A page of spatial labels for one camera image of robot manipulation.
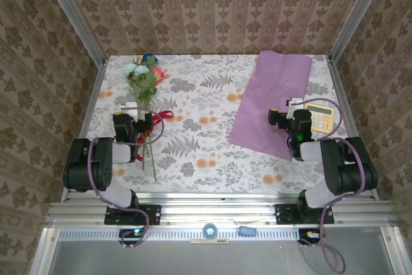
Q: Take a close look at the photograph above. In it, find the purple and pink wrapping paper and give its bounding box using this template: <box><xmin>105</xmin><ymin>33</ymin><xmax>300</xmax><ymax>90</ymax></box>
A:
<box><xmin>227</xmin><ymin>50</ymin><xmax>314</xmax><ymax>161</ymax></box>

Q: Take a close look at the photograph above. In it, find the aluminium frame post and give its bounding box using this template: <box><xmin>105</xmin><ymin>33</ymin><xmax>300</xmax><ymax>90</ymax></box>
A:
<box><xmin>329</xmin><ymin>0</ymin><xmax>393</xmax><ymax>64</ymax></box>
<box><xmin>36</xmin><ymin>0</ymin><xmax>108</xmax><ymax>67</ymax></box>

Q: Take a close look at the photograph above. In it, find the red ribbon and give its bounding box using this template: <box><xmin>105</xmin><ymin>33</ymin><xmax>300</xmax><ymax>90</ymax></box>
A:
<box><xmin>136</xmin><ymin>110</ymin><xmax>174</xmax><ymax>163</ymax></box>

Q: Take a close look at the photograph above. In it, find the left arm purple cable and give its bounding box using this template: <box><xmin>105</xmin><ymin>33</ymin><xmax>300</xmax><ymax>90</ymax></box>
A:
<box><xmin>87</xmin><ymin>107</ymin><xmax>165</xmax><ymax>251</ymax></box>

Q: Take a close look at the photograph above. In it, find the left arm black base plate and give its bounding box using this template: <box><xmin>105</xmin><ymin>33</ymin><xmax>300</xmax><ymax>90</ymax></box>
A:
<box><xmin>103</xmin><ymin>204</ymin><xmax>162</xmax><ymax>226</ymax></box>

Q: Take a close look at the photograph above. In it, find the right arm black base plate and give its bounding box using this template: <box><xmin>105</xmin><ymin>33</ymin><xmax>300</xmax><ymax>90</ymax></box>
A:
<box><xmin>274</xmin><ymin>203</ymin><xmax>335</xmax><ymax>225</ymax></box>

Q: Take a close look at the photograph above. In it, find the aluminium mounting rail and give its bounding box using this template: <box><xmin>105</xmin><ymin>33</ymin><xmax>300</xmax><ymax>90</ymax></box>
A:
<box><xmin>44</xmin><ymin>191</ymin><xmax>400</xmax><ymax>229</ymax></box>

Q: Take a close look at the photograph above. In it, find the white slotted cable duct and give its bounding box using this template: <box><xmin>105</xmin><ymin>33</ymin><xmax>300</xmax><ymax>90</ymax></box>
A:
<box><xmin>57</xmin><ymin>228</ymin><xmax>302</xmax><ymax>242</ymax></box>

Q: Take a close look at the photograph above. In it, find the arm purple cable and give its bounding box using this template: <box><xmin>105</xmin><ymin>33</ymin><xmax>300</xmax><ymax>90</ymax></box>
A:
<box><xmin>87</xmin><ymin>107</ymin><xmax>165</xmax><ymax>251</ymax></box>
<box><xmin>297</xmin><ymin>97</ymin><xmax>368</xmax><ymax>273</ymax></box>

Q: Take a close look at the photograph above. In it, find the black controller board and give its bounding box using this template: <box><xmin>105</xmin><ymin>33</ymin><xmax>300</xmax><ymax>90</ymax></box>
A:
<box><xmin>297</xmin><ymin>227</ymin><xmax>326</xmax><ymax>245</ymax></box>
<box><xmin>118</xmin><ymin>227</ymin><xmax>146</xmax><ymax>245</ymax></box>

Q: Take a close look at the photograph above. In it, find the floral patterned tablecloth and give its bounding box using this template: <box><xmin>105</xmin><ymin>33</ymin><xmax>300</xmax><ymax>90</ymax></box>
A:
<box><xmin>70</xmin><ymin>54</ymin><xmax>365</xmax><ymax>196</ymax></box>

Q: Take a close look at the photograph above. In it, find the beige label strip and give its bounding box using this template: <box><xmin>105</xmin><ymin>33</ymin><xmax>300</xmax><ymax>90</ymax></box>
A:
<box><xmin>189</xmin><ymin>238</ymin><xmax>230</xmax><ymax>245</ymax></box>

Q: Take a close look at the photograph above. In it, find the red pink fake flower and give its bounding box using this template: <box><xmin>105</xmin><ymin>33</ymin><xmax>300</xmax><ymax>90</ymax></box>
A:
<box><xmin>141</xmin><ymin>67</ymin><xmax>166</xmax><ymax>183</ymax></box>

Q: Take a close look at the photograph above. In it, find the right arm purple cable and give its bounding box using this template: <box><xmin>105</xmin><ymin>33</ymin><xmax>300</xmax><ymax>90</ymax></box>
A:
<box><xmin>297</xmin><ymin>97</ymin><xmax>368</xmax><ymax>273</ymax></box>

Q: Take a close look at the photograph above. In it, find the small blue oval object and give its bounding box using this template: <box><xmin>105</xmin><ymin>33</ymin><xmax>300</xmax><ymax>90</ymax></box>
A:
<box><xmin>237</xmin><ymin>225</ymin><xmax>258</xmax><ymax>238</ymax></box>

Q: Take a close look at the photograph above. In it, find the round blue white button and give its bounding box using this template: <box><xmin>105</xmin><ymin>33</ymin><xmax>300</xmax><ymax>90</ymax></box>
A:
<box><xmin>202</xmin><ymin>223</ymin><xmax>218</xmax><ymax>240</ymax></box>

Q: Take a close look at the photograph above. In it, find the yellow calculator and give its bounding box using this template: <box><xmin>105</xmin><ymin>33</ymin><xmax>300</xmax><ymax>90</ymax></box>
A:
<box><xmin>303</xmin><ymin>101</ymin><xmax>336</xmax><ymax>135</ymax></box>

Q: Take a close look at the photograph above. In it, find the grey metal panel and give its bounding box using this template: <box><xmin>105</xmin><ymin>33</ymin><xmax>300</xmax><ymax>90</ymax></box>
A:
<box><xmin>28</xmin><ymin>226</ymin><xmax>412</xmax><ymax>275</ymax></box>

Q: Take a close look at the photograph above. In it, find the aluminium table side rail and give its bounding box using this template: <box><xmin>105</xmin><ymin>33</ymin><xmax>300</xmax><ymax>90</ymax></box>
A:
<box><xmin>60</xmin><ymin>59</ymin><xmax>108</xmax><ymax>202</ymax></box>
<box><xmin>325</xmin><ymin>55</ymin><xmax>381</xmax><ymax>201</ymax></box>

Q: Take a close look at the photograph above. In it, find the light blue fake flower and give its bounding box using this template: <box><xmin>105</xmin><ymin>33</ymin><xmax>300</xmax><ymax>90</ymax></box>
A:
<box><xmin>124</xmin><ymin>63</ymin><xmax>151</xmax><ymax>170</ymax></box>

